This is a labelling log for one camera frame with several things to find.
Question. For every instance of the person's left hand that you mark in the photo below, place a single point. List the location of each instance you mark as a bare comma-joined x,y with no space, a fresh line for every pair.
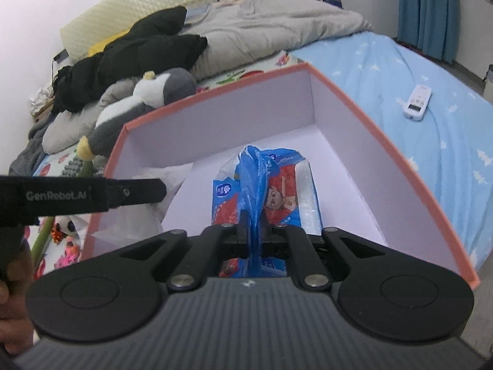
17,300

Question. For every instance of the black clothing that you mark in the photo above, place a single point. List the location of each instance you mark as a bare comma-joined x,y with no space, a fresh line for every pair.
154,50

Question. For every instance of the grey quilt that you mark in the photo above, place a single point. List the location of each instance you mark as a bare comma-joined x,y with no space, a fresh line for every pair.
269,31

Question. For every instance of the dark grey cloth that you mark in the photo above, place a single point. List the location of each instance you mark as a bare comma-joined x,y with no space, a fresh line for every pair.
27,150

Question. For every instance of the yellow cloth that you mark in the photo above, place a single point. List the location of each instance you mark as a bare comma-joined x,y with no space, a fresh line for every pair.
99,47

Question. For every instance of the floral printed sheet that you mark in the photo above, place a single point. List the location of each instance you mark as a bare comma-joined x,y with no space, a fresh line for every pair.
231,78

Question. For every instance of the white crumpled cloth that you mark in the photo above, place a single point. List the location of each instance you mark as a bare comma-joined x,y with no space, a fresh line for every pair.
40,100

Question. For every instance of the green massager with grey nubs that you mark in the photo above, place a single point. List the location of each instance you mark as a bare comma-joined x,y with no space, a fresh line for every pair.
43,235

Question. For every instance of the tissue pack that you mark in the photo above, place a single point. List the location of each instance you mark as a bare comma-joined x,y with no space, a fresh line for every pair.
285,200

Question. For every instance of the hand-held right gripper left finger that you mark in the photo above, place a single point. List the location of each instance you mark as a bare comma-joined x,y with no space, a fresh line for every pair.
243,239

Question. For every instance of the grey white penguin plush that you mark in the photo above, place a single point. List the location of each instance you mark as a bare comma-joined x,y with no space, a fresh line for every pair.
115,123

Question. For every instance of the white remote control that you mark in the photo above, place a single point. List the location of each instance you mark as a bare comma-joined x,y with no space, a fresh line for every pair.
418,102

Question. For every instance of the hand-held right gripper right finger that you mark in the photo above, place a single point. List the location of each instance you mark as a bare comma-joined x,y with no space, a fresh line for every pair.
265,241

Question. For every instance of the pink cardboard box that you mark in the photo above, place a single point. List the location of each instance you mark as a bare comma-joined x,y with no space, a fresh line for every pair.
346,154

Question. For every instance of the cream textured pillow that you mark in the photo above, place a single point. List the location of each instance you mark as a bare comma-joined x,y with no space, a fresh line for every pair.
134,4

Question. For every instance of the blue curtain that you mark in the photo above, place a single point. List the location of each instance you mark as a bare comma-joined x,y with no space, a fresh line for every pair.
423,11

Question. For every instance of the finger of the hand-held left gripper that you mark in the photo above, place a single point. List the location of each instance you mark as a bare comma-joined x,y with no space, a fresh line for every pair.
142,191

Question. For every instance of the white plastic bag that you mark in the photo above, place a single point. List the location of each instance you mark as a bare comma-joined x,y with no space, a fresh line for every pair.
127,221

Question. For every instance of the grey pillow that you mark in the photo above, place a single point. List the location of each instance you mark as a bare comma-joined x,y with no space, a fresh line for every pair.
65,131

